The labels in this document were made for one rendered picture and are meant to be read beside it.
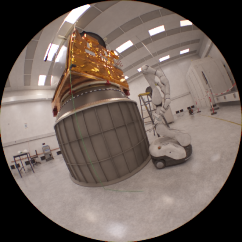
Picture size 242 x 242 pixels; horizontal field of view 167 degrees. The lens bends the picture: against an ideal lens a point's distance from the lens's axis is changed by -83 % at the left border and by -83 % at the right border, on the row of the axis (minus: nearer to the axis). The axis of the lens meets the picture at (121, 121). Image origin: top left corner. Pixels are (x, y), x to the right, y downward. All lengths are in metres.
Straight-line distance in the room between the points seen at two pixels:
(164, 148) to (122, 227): 0.97
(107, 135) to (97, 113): 0.33
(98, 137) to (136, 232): 1.15
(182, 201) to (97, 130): 1.27
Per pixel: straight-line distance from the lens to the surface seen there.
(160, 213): 0.86
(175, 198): 0.93
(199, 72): 6.31
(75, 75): 1.47
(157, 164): 1.23
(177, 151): 1.13
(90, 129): 1.16
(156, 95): 1.18
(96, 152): 1.19
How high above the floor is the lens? 0.79
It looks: 3 degrees up
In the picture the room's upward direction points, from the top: 18 degrees counter-clockwise
